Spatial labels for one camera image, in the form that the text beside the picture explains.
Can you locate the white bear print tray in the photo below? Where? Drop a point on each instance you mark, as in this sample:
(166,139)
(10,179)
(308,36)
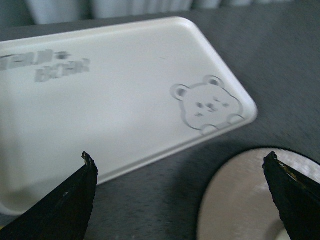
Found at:
(128,95)

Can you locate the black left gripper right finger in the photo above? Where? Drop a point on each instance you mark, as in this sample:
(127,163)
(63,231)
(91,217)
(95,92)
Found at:
(296,196)

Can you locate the grey pleated curtain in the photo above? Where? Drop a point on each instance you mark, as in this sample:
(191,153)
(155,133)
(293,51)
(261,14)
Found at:
(19,13)

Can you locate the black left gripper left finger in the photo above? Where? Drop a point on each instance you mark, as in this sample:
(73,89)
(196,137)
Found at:
(64,213)

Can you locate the beige plate with black rim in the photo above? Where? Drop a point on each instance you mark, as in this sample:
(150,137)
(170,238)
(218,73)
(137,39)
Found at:
(238,205)

